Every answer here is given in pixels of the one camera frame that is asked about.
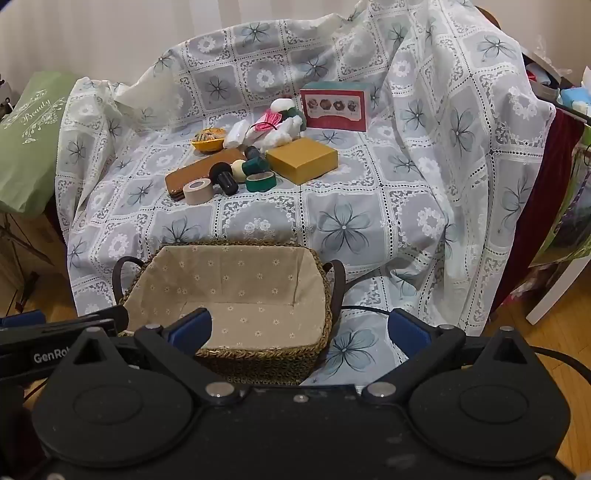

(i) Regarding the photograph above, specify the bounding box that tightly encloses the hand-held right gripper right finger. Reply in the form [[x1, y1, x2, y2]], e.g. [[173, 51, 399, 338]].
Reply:
[[362, 308, 542, 405]]

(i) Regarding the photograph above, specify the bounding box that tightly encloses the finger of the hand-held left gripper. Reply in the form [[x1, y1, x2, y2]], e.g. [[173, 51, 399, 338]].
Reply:
[[0, 310, 45, 329], [0, 305, 129, 344]]

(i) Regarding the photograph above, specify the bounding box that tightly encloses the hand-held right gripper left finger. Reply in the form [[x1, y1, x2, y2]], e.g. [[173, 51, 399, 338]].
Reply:
[[54, 308, 241, 406]]

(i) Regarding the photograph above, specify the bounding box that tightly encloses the woven basket with fabric lining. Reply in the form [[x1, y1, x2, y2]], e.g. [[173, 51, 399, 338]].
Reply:
[[112, 240, 347, 386]]

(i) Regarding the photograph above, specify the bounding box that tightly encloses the white tissue packet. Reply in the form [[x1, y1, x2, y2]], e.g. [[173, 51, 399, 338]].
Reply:
[[223, 121, 252, 149]]

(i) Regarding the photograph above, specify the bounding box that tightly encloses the white plush toy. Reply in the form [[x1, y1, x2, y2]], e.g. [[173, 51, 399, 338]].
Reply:
[[256, 117, 306, 153]]

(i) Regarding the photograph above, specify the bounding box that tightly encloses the pink and white cloth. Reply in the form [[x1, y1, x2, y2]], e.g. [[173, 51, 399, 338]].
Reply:
[[252, 108, 283, 134]]

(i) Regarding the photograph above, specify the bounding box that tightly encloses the cream and green soft toy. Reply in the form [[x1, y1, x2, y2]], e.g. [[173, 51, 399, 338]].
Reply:
[[270, 96, 306, 130]]

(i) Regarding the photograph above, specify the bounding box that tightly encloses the black metal stand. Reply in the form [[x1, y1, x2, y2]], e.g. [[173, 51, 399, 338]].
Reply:
[[0, 212, 44, 317]]

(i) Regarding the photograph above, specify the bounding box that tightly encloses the white lace floral cloth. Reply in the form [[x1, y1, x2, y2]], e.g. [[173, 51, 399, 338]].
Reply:
[[54, 0, 557, 386]]

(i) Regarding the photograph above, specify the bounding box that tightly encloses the beige tape roll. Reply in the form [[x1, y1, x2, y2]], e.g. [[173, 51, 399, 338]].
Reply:
[[183, 180, 214, 205]]

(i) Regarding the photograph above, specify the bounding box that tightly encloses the brown textured flat case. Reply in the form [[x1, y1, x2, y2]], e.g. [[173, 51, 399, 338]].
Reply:
[[165, 148, 245, 201]]

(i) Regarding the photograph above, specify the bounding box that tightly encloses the white furniture leg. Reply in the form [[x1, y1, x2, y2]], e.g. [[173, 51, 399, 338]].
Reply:
[[526, 256, 591, 326]]

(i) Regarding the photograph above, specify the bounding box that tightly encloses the green tape roll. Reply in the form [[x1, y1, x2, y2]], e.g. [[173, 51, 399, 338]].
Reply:
[[245, 172, 276, 193]]

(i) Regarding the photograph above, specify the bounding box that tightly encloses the green bottle with cream cap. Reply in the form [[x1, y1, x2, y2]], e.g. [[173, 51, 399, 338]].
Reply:
[[231, 158, 269, 182]]

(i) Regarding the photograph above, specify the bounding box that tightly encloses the yellow patterned round dish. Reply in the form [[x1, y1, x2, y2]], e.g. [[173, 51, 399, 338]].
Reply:
[[192, 129, 227, 153]]

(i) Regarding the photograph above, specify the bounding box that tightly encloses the green and purple printed bag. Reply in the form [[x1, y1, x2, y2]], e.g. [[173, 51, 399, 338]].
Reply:
[[531, 138, 591, 268]]

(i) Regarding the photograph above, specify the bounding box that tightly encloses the mustard yellow box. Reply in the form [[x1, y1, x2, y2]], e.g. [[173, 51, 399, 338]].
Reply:
[[265, 141, 339, 185]]

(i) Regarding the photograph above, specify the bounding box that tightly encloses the dark red cloth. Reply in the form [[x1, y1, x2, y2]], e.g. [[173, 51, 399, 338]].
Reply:
[[489, 113, 587, 315]]

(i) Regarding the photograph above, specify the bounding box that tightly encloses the red and teal tea box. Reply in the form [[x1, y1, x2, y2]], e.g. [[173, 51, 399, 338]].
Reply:
[[300, 82, 374, 132]]

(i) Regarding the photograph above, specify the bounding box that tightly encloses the light blue packet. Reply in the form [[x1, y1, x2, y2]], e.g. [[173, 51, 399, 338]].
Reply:
[[558, 85, 591, 116]]

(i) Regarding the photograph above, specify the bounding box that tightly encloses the black cable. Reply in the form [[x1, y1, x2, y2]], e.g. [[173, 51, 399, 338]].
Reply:
[[339, 302, 591, 370]]

